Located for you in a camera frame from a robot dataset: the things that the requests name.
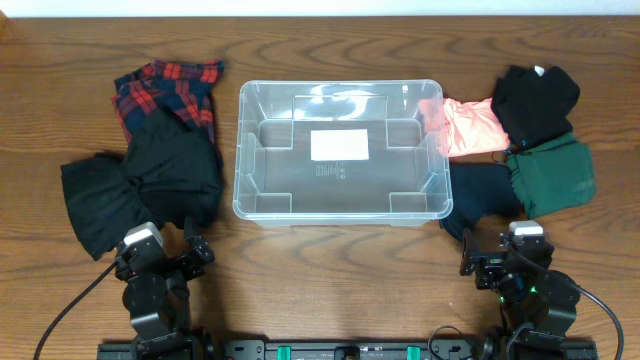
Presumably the large black garment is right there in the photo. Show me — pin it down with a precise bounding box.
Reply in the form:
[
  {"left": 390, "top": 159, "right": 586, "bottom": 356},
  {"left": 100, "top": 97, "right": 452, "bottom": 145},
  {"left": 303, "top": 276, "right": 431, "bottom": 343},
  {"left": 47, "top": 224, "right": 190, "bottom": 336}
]
[{"left": 61, "top": 109, "right": 223, "bottom": 261}]

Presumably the green garment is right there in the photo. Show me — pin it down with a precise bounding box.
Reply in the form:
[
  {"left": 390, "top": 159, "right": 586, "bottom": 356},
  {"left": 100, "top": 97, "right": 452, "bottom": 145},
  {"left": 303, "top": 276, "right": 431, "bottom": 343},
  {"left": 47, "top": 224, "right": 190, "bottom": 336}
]
[{"left": 506, "top": 133, "right": 597, "bottom": 219}]

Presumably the pink orange garment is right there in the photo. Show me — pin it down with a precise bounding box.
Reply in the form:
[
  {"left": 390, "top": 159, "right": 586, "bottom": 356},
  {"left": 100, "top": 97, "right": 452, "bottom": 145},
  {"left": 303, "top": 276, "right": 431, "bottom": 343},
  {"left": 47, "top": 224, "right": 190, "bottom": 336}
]
[{"left": 419, "top": 98, "right": 510, "bottom": 158}]

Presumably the black garment with white tag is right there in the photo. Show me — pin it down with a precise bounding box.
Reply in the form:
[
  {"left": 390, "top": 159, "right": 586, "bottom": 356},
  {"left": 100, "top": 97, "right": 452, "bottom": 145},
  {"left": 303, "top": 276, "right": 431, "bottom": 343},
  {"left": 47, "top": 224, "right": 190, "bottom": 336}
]
[{"left": 491, "top": 65, "right": 580, "bottom": 150}]

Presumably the red navy plaid garment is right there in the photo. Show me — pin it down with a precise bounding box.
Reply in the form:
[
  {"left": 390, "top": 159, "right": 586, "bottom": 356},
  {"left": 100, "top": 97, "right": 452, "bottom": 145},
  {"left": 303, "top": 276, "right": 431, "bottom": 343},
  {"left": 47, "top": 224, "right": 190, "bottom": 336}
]
[{"left": 112, "top": 60, "right": 224, "bottom": 141}]

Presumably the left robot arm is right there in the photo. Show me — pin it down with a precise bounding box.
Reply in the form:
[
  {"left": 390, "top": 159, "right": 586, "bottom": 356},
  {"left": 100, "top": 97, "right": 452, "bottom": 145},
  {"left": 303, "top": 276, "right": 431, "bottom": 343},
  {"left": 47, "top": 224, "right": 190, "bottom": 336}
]
[{"left": 115, "top": 217, "right": 215, "bottom": 360}]

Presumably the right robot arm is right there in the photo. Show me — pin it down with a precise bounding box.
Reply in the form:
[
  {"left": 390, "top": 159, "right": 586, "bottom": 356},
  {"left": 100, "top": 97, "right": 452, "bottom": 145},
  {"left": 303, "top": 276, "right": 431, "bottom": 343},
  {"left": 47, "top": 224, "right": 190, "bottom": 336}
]
[{"left": 460, "top": 221, "right": 580, "bottom": 359}]

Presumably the clear plastic storage container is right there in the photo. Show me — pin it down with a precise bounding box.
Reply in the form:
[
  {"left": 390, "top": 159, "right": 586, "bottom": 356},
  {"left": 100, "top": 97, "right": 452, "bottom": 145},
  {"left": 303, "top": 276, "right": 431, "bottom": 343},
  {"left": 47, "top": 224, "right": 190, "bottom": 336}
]
[{"left": 233, "top": 79, "right": 453, "bottom": 227}]

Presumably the white label in container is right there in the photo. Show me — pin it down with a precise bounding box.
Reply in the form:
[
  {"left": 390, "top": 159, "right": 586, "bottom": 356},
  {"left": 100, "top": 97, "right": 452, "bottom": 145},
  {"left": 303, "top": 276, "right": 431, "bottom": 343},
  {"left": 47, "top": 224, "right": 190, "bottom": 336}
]
[{"left": 310, "top": 129, "right": 369, "bottom": 161}]

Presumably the dark navy garment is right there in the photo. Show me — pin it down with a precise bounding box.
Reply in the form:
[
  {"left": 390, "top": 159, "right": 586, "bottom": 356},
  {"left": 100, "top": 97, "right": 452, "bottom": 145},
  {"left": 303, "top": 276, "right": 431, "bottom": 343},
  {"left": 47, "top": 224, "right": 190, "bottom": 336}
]
[{"left": 440, "top": 163, "right": 521, "bottom": 242}]

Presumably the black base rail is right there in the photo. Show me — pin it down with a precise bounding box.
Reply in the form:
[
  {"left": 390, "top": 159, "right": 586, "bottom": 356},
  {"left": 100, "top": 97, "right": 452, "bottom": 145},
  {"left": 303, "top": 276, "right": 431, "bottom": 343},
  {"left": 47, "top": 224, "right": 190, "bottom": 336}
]
[{"left": 96, "top": 339, "right": 598, "bottom": 360}]

